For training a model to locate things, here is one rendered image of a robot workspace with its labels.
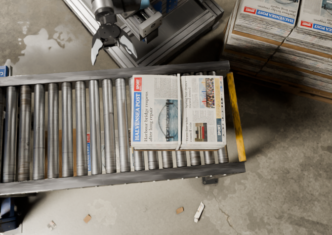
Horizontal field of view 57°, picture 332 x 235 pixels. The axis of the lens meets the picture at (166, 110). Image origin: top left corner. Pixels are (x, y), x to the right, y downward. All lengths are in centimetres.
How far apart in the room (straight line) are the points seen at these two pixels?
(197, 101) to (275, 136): 125
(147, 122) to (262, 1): 92
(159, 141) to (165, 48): 113
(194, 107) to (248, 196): 120
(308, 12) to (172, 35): 92
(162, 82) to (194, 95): 14
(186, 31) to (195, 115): 114
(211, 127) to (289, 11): 83
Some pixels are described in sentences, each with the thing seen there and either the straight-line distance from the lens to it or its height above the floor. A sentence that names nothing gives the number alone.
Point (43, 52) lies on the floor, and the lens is 260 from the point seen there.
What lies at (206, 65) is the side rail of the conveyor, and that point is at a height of 80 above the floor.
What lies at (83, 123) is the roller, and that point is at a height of 80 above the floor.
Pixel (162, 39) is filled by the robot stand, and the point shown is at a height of 21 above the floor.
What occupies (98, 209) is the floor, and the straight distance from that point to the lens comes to 225.
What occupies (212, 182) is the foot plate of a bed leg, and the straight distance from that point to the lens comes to 224.
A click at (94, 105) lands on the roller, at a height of 80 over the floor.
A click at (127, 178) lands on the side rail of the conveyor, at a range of 142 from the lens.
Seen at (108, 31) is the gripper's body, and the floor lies 125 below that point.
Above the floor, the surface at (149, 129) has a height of 103.
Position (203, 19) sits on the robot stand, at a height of 23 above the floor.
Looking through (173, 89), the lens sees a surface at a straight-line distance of 125.
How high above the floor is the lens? 221
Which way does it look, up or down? 75 degrees down
